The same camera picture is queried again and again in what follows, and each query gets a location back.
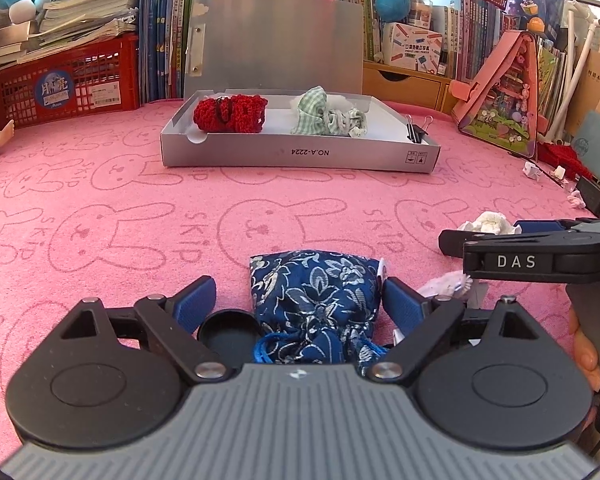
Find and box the person right hand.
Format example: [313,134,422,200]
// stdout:
[568,308,600,392]

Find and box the black round cap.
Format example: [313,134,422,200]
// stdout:
[197,309,263,367]

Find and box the small white paper cube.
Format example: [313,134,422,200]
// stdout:
[522,160,541,180]

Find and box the red knitted pouch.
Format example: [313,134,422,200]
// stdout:
[193,94,268,134]

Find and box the wooden drawer shelf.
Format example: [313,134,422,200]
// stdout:
[363,62,457,114]

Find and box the cream lace scrunchie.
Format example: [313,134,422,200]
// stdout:
[458,211,522,235]

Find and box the green checkered cloth bundle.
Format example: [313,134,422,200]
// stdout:
[290,86,367,139]

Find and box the silver open file box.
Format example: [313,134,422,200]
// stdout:
[160,0,440,174]

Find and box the blue floral fabric pouch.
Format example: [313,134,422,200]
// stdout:
[249,249,387,374]

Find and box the pink triangular toy house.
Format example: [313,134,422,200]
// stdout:
[449,30,546,158]

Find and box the black binder clip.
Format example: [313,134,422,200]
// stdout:
[404,115,434,144]

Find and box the stack of books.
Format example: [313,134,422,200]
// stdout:
[0,0,138,68]

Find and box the pink bunny pattern blanket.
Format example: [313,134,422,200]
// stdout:
[0,102,578,461]

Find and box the row of blue books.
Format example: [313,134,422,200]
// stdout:
[137,0,193,104]

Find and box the pencil pattern white box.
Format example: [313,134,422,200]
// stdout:
[381,23,442,75]

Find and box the row of shelf books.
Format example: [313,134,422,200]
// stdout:
[341,0,510,80]

